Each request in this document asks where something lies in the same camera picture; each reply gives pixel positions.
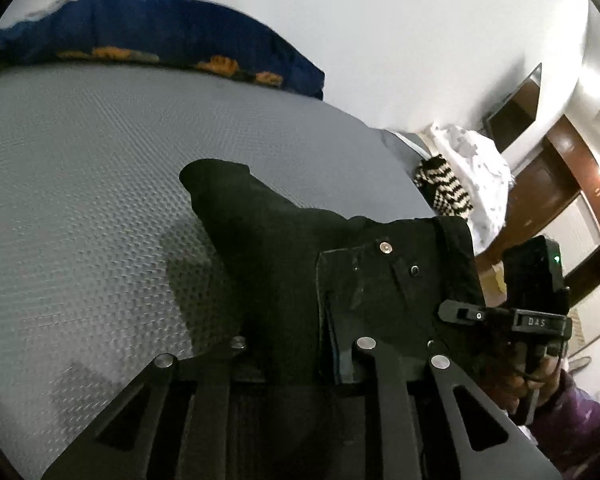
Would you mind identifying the grey mesh mattress mat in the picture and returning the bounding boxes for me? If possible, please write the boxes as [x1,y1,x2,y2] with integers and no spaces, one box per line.
[0,65,433,480]

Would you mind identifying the black pants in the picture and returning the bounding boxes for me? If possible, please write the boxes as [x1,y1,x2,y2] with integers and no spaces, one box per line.
[179,158,486,480]

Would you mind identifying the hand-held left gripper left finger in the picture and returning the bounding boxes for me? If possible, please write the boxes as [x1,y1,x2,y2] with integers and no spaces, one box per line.
[42,336,263,480]

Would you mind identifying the brown wooden furniture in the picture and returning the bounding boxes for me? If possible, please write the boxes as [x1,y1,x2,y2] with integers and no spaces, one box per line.
[472,115,600,311]

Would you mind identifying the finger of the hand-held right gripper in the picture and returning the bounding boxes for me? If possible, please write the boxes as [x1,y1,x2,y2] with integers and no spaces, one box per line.
[316,240,447,386]

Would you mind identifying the black white striped knit cloth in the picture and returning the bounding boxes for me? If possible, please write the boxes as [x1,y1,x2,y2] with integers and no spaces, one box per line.
[412,156,476,220]

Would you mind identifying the person's right forearm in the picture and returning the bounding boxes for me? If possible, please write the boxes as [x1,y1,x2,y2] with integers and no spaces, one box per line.
[522,367,600,480]

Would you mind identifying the white dotted cloth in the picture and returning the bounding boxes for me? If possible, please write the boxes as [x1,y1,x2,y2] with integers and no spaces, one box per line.
[422,122,512,253]

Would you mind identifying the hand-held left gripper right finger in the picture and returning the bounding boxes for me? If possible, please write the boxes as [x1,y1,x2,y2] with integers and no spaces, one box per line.
[352,336,563,480]

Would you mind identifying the blue printed blanket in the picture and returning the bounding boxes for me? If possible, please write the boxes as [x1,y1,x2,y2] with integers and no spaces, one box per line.
[0,0,326,101]

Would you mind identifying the dark framed panel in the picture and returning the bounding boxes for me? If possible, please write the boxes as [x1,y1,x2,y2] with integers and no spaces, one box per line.
[482,62,543,153]

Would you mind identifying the person's right hand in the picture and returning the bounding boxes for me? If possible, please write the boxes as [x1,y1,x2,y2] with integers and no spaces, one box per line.
[495,350,563,413]

